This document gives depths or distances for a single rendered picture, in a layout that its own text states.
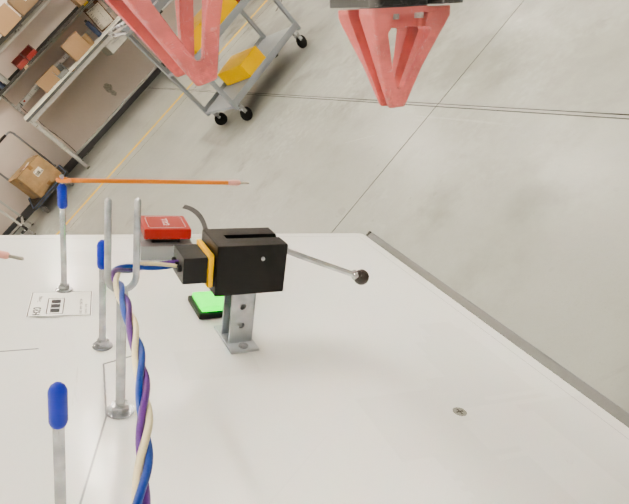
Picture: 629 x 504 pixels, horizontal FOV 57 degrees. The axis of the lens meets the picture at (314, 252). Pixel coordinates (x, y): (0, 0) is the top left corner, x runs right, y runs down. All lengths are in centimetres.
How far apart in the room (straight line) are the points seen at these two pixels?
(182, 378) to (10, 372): 12
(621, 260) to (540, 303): 23
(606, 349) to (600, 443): 114
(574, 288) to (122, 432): 148
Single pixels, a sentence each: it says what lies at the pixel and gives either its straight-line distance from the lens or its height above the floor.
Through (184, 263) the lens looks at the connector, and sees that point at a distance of 43.
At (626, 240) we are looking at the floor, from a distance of 178.
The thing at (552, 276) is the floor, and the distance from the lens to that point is 179.
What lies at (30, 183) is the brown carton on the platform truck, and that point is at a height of 38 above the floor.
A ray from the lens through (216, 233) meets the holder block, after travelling 46.
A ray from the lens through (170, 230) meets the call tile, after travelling 64.
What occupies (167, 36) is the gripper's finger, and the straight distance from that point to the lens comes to 38.
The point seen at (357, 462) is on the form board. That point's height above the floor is 104.
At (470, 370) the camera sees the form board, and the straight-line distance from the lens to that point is 51.
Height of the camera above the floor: 131
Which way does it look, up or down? 31 degrees down
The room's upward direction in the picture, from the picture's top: 47 degrees counter-clockwise
